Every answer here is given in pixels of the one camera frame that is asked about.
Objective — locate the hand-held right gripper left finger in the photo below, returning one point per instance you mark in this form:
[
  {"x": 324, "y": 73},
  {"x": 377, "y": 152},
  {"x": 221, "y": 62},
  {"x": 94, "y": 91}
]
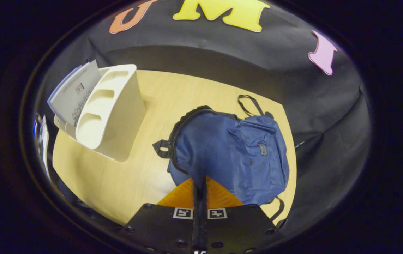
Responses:
[{"x": 159, "y": 229}]

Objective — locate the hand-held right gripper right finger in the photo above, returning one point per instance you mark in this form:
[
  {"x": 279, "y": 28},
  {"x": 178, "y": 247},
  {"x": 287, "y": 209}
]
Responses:
[{"x": 240, "y": 229}]

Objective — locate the blue schoolbag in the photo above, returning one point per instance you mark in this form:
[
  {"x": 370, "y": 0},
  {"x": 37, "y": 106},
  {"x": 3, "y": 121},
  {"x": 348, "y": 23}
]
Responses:
[{"x": 229, "y": 151}]

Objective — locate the cream plastic bookshelf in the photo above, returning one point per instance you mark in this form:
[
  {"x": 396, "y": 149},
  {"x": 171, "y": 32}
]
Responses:
[{"x": 116, "y": 116}]

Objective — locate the grey patterned book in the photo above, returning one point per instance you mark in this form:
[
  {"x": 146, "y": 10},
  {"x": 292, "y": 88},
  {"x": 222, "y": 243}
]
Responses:
[{"x": 78, "y": 95}]

